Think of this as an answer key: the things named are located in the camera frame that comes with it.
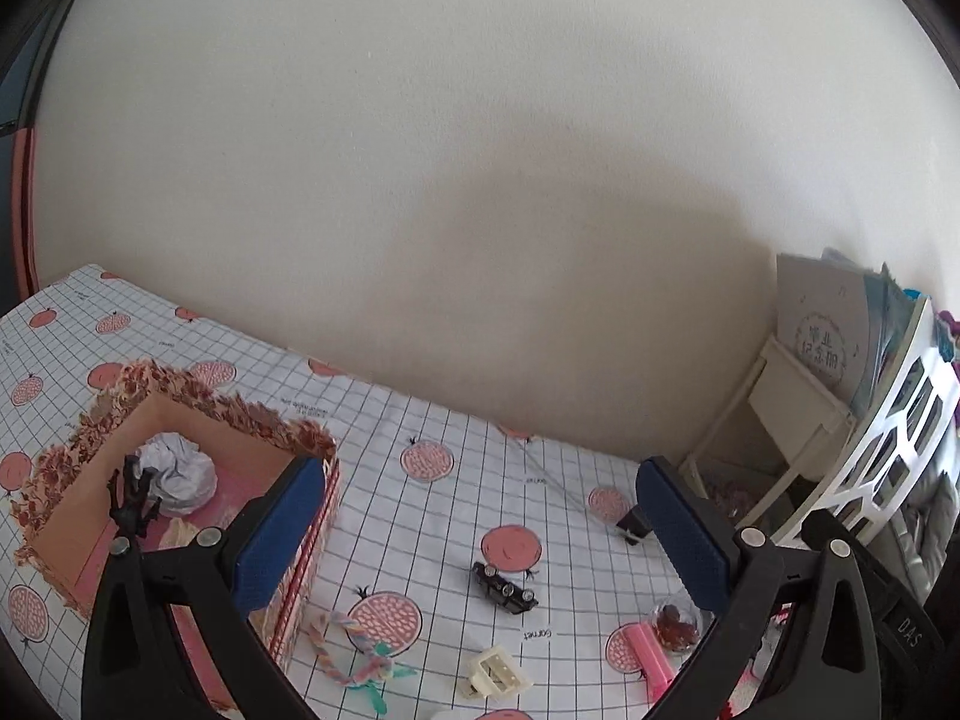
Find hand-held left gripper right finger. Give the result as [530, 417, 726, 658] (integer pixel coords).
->
[636, 456, 882, 720]

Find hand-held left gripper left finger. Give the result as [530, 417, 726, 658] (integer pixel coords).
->
[81, 456, 327, 720]

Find white paper ball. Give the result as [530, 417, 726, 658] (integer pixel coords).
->
[135, 431, 218, 518]

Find colourful braided rope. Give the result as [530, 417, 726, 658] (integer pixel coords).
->
[302, 610, 391, 691]

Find pink plastic sealing stick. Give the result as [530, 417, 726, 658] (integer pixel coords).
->
[628, 621, 676, 695]

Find black branched plastic piece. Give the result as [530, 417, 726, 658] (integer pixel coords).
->
[107, 454, 162, 541]

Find black toy car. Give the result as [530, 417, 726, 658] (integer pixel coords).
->
[470, 561, 541, 617]

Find floral paper gift box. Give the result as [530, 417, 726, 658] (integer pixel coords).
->
[11, 360, 342, 713]

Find cream plastic clip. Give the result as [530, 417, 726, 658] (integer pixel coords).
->
[459, 645, 535, 702]

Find grid print desktop tablecloth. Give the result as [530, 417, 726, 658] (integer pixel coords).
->
[0, 264, 758, 720]

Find black power adapter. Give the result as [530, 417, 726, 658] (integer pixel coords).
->
[613, 502, 652, 547]

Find purple trinkets pile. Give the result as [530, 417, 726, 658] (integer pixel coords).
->
[697, 465, 758, 522]

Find clear drinking glass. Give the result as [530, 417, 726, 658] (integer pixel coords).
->
[651, 591, 717, 657]

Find clear ball with red bits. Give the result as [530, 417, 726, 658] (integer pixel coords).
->
[656, 604, 698, 650]

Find white lattice bookshelf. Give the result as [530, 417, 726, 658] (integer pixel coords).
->
[679, 292, 960, 552]

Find grey album book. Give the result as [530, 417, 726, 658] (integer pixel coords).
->
[774, 253, 875, 402]

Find blue thin books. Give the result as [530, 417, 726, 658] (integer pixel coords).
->
[821, 247, 920, 361]

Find pink board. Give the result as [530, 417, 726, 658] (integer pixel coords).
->
[11, 120, 42, 297]

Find dark blue cabinet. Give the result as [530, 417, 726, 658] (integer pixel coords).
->
[0, 30, 53, 143]

